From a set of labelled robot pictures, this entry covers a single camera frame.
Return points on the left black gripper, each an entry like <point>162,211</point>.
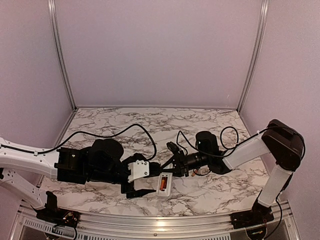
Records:
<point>132,192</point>

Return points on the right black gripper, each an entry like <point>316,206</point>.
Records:
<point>180,163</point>

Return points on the white remote control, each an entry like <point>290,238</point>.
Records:
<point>167,192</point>

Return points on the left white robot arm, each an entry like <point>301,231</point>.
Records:
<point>100,163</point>

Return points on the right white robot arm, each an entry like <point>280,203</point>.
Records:
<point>277,142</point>

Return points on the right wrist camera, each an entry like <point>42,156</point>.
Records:
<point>175,148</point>

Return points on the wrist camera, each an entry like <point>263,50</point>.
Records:
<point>142,169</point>
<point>175,148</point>

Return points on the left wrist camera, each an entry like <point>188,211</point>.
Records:
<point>142,169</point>

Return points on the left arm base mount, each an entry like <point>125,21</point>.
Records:
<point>57,215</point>

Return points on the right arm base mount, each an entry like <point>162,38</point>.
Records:
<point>258,214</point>

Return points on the front aluminium rail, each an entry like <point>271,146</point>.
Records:
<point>98,226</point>

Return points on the right aluminium frame post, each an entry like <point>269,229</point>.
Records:
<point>261,28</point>

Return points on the aluminium frame post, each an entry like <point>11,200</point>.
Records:
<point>261,28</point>
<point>59,52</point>

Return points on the left aluminium frame post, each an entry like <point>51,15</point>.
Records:
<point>59,52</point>

